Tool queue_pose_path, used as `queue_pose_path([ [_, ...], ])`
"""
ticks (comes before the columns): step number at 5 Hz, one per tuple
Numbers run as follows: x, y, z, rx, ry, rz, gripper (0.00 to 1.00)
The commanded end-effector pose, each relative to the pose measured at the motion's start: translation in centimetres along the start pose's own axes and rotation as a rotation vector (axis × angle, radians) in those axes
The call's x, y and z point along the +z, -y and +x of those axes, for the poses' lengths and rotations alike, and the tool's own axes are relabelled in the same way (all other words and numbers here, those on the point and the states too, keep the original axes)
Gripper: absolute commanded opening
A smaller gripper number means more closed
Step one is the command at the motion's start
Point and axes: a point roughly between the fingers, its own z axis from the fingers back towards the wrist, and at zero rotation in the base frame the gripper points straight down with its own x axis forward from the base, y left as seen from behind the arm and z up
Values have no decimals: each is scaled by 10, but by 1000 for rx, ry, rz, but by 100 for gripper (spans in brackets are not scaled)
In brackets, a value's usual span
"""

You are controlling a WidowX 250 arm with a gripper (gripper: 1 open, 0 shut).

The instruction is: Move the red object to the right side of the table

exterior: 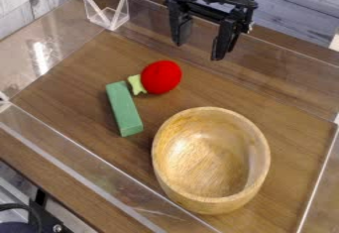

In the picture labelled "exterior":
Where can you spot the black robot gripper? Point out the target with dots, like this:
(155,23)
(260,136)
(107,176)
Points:
(213,10)

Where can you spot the red plush strawberry toy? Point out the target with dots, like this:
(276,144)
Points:
(157,78)

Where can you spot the green rectangular block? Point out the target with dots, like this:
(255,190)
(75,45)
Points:
(127,118)

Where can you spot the wooden bowl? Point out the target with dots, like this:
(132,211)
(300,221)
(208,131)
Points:
(211,159)

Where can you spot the clear acrylic corner bracket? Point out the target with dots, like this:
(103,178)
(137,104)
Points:
(107,17)

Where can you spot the black clamp with cable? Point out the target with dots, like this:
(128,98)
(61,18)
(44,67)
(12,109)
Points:
(24,216)

